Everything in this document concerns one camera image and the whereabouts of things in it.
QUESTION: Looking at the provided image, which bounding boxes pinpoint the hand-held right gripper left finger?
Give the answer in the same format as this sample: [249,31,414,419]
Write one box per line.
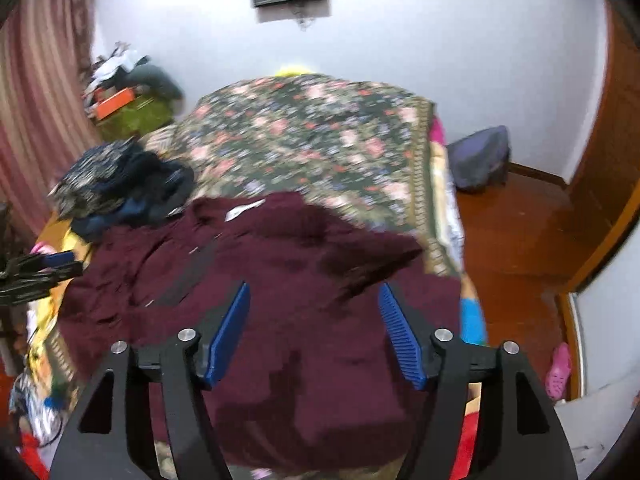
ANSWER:
[50,281,252,480]

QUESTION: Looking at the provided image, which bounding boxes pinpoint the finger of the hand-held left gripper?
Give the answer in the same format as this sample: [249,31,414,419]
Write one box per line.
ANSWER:
[10,252,77,275]
[0,261,84,307]

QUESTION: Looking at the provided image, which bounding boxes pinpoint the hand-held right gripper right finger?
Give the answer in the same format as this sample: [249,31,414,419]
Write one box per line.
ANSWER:
[377,282,580,480]

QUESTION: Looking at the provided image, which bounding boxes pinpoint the maroon button-up shirt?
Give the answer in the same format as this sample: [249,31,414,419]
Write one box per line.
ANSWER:
[56,192,465,475]

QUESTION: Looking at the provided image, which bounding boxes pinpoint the black white patterned garment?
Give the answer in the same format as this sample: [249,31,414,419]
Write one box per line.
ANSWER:
[49,140,137,220]

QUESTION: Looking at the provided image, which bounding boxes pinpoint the navy blue garment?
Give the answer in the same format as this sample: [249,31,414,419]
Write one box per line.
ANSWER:
[74,152,197,242]

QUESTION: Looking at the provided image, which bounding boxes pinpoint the red striped curtain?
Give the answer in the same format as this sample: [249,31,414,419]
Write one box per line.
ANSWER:
[0,0,107,243]

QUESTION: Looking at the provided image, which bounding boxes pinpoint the pink shoe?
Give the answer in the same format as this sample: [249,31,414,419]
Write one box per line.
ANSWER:
[544,342,573,401]

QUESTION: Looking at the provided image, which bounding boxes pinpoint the orange box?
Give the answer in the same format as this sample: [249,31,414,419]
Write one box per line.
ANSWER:
[94,88,137,120]

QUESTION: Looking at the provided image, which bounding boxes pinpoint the grey backpack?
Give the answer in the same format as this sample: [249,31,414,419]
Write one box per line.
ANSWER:
[446,126,512,193]

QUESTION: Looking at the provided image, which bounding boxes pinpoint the green floral blanket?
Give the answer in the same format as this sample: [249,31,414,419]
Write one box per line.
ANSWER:
[141,73,465,277]

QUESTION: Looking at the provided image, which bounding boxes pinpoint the grey jacket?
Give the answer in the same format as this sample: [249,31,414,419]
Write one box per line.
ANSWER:
[127,63,184,104]

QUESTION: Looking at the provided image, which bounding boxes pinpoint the pile of white papers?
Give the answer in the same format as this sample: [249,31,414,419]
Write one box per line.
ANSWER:
[90,42,151,86]

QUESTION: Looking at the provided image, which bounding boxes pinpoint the white wardrobe door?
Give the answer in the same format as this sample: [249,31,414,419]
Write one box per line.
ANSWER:
[569,240,640,401]

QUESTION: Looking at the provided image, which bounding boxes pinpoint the brown wooden door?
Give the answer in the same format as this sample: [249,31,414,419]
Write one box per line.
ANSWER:
[564,0,640,293]

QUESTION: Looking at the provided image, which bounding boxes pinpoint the yellow round object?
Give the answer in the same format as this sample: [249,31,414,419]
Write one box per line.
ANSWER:
[277,63,322,79]

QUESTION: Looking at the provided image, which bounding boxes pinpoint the black hanging cables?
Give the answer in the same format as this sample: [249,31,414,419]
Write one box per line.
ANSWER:
[292,4,317,32]

